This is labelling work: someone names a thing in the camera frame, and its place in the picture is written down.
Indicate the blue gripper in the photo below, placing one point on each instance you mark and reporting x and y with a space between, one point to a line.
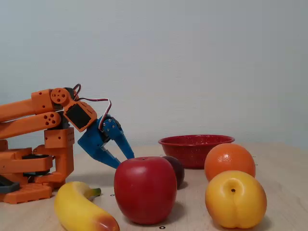
92 142

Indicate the yellow toy peach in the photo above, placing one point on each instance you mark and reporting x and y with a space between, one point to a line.
235 204

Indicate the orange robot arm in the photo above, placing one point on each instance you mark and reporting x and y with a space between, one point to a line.
21 106

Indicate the orange robot base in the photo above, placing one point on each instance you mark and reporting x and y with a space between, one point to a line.
26 192

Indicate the red speckled enamel bowl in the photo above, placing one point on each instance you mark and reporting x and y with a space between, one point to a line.
190 151

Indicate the red toy apple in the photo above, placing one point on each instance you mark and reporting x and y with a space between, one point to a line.
144 190

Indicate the dark purple toy plum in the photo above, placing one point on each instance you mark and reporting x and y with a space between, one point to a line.
179 172

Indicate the yellow toy banana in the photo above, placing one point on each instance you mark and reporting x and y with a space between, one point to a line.
72 207

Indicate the dark grey table clamp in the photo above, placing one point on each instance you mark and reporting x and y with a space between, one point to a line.
10 187

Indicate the toy orange fruit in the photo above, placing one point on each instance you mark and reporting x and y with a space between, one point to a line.
228 158

